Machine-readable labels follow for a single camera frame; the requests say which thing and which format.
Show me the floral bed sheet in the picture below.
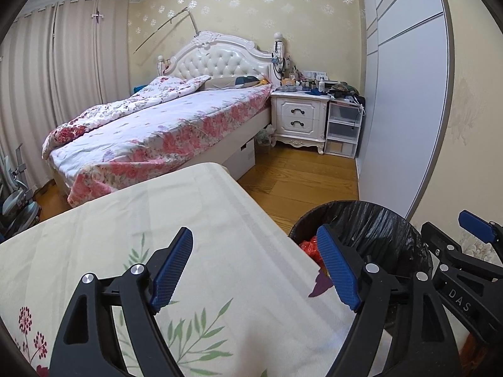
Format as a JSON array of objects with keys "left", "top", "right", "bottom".
[{"left": 47, "top": 84, "right": 273, "bottom": 208}]

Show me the floral beige tablecloth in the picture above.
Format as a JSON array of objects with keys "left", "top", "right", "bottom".
[{"left": 0, "top": 162, "right": 370, "bottom": 377}]

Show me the beige pleated curtain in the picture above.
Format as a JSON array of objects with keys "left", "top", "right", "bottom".
[{"left": 0, "top": 0, "right": 131, "bottom": 195}]

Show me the crumpled clear plastic bag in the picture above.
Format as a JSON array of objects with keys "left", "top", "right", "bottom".
[{"left": 255, "top": 125, "right": 276, "bottom": 148}]

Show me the white bed frame tufted headboard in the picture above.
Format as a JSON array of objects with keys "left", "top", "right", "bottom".
[{"left": 41, "top": 30, "right": 284, "bottom": 209}]

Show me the white nightstand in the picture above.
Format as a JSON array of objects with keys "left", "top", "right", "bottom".
[{"left": 271, "top": 90, "right": 331, "bottom": 156}]

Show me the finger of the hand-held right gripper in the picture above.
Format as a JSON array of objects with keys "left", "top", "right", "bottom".
[
  {"left": 421, "top": 222, "right": 478, "bottom": 274},
  {"left": 458, "top": 210, "right": 503, "bottom": 265}
]

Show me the white under-bed box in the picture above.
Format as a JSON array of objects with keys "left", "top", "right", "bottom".
[{"left": 223, "top": 139, "right": 257, "bottom": 180}]

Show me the thin bent metal rod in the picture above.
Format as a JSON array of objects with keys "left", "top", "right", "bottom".
[{"left": 135, "top": 8, "right": 199, "bottom": 55}]

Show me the red plastic mesh bag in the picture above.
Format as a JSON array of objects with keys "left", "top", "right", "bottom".
[{"left": 299, "top": 236, "right": 328, "bottom": 270}]

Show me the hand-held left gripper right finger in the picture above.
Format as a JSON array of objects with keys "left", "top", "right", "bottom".
[{"left": 316, "top": 225, "right": 460, "bottom": 377}]

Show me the grey sliding wardrobe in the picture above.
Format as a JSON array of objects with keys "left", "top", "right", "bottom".
[{"left": 356, "top": 0, "right": 460, "bottom": 224}]

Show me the floral quilt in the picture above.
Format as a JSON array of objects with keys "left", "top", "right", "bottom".
[{"left": 42, "top": 74, "right": 213, "bottom": 161}]

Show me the clutter of small bottles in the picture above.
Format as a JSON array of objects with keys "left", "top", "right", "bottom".
[{"left": 275, "top": 53, "right": 366, "bottom": 101}]

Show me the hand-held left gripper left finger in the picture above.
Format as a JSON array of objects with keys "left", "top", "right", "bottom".
[{"left": 50, "top": 227, "right": 194, "bottom": 377}]

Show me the grey office chair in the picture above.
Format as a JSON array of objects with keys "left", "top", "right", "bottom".
[{"left": 0, "top": 145, "right": 42, "bottom": 240}]

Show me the clear plastic drawer unit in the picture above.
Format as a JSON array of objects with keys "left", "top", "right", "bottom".
[{"left": 324, "top": 100, "right": 362, "bottom": 160}]

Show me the beige pillow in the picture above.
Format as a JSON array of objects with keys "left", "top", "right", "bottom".
[{"left": 202, "top": 76, "right": 264, "bottom": 90}]

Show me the bin with black liner bag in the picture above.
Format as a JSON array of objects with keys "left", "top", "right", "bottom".
[{"left": 288, "top": 200, "right": 435, "bottom": 331}]

